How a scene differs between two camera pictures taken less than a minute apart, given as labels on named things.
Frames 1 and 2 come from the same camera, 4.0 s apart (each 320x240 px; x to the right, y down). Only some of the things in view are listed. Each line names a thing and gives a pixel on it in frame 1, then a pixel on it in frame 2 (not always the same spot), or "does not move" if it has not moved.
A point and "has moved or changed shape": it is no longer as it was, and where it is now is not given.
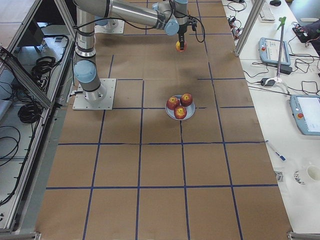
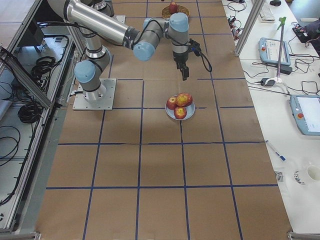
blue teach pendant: [269, 51] does not move
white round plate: [190, 109] does not move
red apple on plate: [180, 112] does not move
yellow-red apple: [178, 46] has moved or changed shape
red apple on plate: [186, 99] does not move
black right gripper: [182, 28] → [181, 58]
